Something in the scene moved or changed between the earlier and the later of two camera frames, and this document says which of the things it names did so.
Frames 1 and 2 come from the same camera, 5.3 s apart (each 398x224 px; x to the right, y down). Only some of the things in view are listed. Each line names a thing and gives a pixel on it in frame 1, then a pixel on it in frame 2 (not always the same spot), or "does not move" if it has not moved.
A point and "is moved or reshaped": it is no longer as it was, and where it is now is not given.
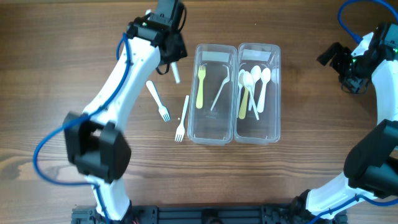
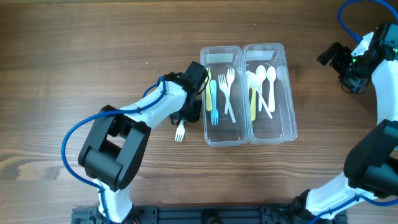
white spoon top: (255, 75) to (261, 73)
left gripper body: (180, 51) to (194, 111)
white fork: (180, 130) does not move
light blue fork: (176, 73) to (214, 114)
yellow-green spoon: (242, 114) to (253, 104)
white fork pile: (163, 110) is moved or reshaped
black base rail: (210, 214) does not move
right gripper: (354, 84) does not move
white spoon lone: (240, 79) to (250, 80)
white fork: (224, 81) to (224, 87)
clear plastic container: (257, 93) is moved or reshaped
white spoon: (265, 76) to (271, 74)
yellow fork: (201, 74) is moved or reshaped
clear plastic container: (211, 116) is moved or reshaped
